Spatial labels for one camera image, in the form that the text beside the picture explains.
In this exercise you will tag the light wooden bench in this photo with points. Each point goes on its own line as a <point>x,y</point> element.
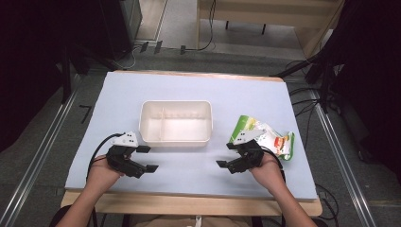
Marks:
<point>283,12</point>

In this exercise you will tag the dark curtain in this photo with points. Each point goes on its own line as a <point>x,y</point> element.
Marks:
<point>372,78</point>
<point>28,63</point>

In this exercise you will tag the green and white snack packet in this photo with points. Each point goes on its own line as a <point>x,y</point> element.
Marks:
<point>277,142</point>

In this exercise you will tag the pale blue table mat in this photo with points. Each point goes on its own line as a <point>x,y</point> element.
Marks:
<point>189,88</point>

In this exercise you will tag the white plastic container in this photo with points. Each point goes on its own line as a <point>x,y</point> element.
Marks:
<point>176,124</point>

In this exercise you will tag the person's beige trousers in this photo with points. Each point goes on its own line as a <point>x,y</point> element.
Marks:
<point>189,222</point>

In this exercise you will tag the black stand leg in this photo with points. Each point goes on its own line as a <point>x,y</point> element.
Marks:
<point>293,67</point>

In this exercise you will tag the black metal stand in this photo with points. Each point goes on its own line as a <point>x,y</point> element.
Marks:
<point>66,75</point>

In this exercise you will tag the black power plug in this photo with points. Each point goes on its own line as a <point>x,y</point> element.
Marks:
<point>183,49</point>
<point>144,46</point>

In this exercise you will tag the black cabinet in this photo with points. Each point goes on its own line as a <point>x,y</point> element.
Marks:
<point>121,25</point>

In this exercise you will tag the wooden table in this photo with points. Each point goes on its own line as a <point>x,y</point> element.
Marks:
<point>189,205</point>

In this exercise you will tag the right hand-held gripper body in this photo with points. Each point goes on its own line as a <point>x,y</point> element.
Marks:
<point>250,156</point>

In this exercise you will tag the metal floor rail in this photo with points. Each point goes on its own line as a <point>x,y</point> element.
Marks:
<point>343,157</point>
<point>38,157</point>

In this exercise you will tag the person's right hand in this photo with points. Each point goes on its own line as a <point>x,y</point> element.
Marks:
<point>269,175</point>

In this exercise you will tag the person's left hand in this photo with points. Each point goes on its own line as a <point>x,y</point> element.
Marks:
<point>101,175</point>

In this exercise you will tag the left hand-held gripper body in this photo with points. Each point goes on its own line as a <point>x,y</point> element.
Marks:
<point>121,157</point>

